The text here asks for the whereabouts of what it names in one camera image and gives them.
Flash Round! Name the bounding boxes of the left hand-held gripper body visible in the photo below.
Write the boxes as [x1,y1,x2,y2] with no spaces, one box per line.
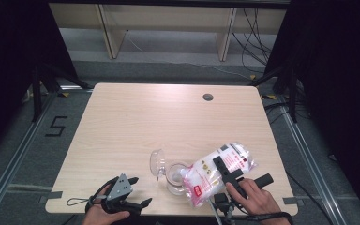
[100,172,139,216]

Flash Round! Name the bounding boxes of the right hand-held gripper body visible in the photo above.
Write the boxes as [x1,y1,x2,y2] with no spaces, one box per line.
[213,169,275,218]

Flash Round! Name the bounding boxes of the clear bag with red label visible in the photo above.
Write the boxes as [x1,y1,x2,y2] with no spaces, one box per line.
[180,142,259,209]

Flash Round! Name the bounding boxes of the clear glass jar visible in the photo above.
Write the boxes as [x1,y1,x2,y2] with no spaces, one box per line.
[165,160,191,197]

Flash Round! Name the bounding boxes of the person's right hand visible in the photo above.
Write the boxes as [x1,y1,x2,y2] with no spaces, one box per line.
[225,178,283,218]

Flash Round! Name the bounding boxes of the person's left hand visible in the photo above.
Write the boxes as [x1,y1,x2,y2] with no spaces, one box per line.
[82,184,131,225]

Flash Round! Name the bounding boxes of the clear glass jar lid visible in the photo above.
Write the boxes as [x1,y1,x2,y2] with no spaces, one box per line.
[149,148,167,182]

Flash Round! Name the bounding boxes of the black wrist band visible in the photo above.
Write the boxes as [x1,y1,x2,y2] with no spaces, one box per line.
[246,211,295,225]

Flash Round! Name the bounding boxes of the grey tape strip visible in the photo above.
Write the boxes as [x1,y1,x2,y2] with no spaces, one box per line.
[282,196,305,206]
[38,190,64,204]

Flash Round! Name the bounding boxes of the black metal stand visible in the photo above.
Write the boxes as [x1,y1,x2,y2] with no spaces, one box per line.
[31,61,94,124]
[248,66,298,124]

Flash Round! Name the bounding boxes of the black curtain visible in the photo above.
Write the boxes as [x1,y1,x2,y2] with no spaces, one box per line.
[262,0,360,224]
[0,0,80,160]

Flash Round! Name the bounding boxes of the light wooden shelf unit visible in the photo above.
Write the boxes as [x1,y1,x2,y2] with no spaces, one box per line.
[48,2,288,63]

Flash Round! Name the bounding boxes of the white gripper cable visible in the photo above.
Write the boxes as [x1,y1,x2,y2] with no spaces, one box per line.
[207,199,224,225]

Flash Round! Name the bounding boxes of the black strap loop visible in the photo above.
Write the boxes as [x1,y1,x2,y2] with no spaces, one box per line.
[66,196,92,207]

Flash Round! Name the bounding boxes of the black floor cable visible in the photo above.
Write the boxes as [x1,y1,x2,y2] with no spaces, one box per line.
[285,171,336,225]

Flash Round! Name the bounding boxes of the metal floor rail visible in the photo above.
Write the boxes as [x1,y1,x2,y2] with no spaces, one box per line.
[0,89,58,218]
[277,102,347,225]

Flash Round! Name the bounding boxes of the bundle of black cables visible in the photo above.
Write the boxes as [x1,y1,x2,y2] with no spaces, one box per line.
[232,7,277,75]

